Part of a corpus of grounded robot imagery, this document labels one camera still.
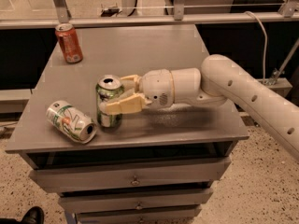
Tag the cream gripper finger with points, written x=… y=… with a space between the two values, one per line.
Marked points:
x=131 y=82
x=132 y=104

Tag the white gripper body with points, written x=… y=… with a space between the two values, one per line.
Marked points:
x=156 y=87

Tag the green soda can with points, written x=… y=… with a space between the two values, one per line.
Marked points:
x=107 y=88

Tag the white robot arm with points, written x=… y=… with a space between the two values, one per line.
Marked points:
x=216 y=80

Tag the orange soda can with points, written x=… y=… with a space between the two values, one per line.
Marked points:
x=68 y=41

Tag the white 7up can lying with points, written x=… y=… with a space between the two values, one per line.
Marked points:
x=71 y=122

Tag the grey drawer cabinet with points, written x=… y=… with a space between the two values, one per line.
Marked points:
x=181 y=132

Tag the top grey drawer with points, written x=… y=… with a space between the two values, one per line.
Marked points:
x=141 y=174

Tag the grey drawer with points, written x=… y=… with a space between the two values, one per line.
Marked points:
x=139 y=216
x=141 y=174
x=135 y=201

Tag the bottom grey drawer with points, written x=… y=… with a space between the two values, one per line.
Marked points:
x=139 y=216

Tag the middle grey drawer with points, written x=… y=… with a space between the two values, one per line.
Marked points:
x=135 y=201

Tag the black shoe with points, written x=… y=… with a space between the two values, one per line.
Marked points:
x=35 y=215

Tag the metal railing frame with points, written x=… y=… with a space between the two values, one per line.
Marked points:
x=29 y=14

